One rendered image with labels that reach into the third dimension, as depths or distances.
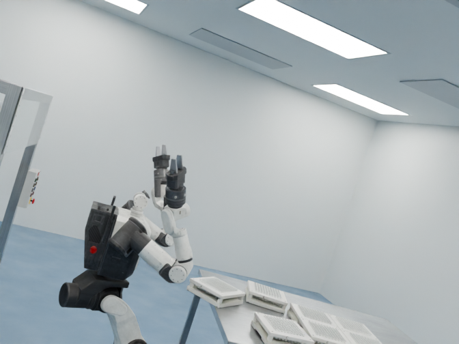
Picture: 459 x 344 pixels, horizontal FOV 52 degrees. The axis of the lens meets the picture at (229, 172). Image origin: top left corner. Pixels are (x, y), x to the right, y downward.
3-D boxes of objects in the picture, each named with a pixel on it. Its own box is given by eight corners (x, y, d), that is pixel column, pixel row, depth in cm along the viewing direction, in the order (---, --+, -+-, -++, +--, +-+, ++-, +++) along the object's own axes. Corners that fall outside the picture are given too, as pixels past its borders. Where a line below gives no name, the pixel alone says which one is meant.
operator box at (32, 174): (30, 204, 344) (41, 170, 343) (26, 208, 328) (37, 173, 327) (22, 201, 343) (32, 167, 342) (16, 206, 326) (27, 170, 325)
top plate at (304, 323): (339, 332, 268) (339, 329, 268) (354, 351, 244) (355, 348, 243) (298, 321, 265) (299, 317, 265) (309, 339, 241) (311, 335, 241)
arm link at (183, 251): (185, 237, 202) (195, 280, 204) (190, 231, 212) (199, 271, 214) (162, 241, 203) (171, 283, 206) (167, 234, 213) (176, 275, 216)
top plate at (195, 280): (244, 296, 278) (246, 293, 278) (221, 299, 258) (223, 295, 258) (213, 279, 292) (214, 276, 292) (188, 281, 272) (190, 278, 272)
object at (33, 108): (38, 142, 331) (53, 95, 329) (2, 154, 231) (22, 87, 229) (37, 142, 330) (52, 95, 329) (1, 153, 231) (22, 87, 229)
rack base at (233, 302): (242, 304, 279) (243, 300, 279) (218, 308, 258) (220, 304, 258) (210, 287, 292) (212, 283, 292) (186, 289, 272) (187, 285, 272)
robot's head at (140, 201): (130, 211, 225) (136, 193, 224) (130, 207, 234) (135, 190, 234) (143, 215, 226) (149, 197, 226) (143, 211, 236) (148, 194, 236)
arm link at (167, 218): (167, 209, 199) (174, 240, 201) (184, 203, 205) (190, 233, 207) (158, 209, 204) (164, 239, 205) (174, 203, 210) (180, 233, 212)
